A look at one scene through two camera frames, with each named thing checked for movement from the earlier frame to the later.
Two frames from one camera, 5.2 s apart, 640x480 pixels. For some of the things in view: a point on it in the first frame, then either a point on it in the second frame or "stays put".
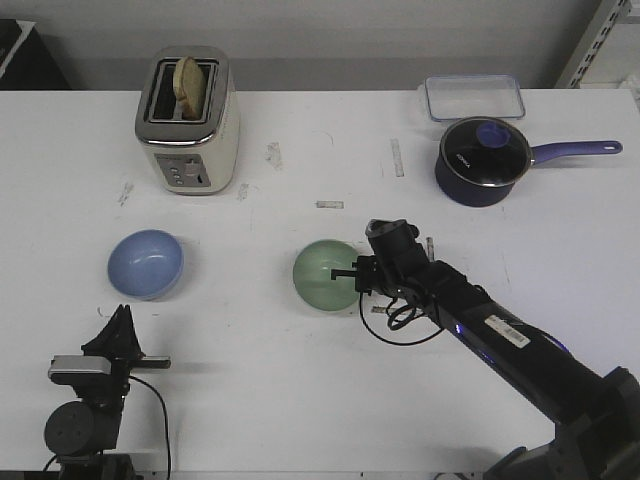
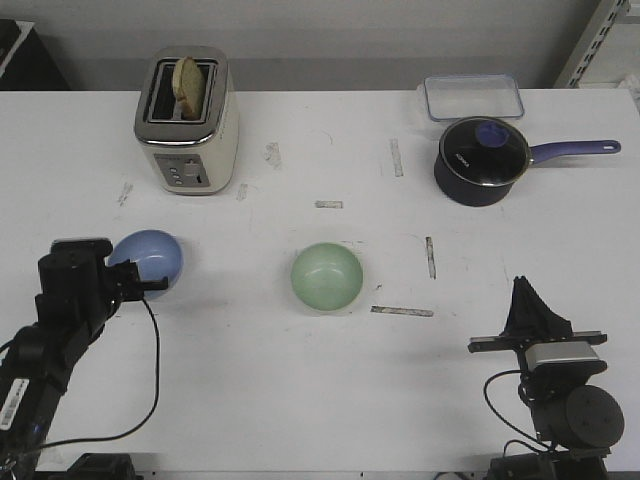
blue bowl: x=145 y=264 stays put
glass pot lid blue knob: x=485 y=151 stays put
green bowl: x=312 y=275 stays put
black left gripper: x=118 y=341 -> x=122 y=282
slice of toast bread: x=189 y=87 stays put
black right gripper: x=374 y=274 -> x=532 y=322
